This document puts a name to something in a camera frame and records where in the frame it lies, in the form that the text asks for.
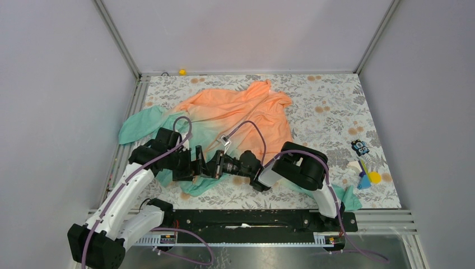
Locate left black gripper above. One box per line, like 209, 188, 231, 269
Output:
166, 145, 211, 181

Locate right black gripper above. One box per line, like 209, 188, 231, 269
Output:
206, 149, 253, 179

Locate orange and teal jacket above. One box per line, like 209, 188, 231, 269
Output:
118, 76, 361, 210

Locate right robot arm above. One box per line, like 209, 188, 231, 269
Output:
200, 142, 344, 231

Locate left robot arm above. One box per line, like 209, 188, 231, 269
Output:
67, 128, 192, 268

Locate floral patterned table mat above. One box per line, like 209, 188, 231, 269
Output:
119, 73, 401, 210

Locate white toy piece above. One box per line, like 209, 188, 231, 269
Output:
347, 159, 365, 174

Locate blue owl toy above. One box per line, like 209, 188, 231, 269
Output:
351, 139, 370, 156

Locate blue toy block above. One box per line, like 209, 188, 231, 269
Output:
357, 174, 371, 190

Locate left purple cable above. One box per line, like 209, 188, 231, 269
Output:
81, 115, 193, 269

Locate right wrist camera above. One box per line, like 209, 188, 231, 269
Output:
220, 136, 231, 154

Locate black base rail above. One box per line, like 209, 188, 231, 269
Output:
161, 209, 358, 244

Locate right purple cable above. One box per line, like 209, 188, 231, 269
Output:
226, 120, 390, 263

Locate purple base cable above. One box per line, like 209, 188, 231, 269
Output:
152, 228, 216, 267

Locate left aluminium frame post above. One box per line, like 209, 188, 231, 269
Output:
92, 0, 141, 80

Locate aluminium frame post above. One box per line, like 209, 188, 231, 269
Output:
353, 0, 402, 75
92, 0, 141, 80

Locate right aluminium frame post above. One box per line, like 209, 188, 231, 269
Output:
353, 0, 402, 75

